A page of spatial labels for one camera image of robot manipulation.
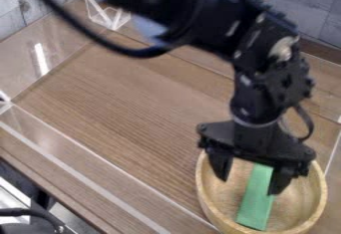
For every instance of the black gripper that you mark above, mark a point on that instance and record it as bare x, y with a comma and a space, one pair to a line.
262, 144

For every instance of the green rectangular block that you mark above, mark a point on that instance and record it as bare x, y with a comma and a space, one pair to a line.
255, 205

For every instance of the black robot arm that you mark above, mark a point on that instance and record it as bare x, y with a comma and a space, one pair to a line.
255, 38

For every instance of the wooden bowl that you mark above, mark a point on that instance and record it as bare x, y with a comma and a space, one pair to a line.
295, 209

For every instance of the clear acrylic corner bracket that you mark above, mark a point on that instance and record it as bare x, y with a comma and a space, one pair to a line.
111, 18

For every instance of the clear acrylic enclosure wall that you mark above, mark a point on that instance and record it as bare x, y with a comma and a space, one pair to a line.
99, 128

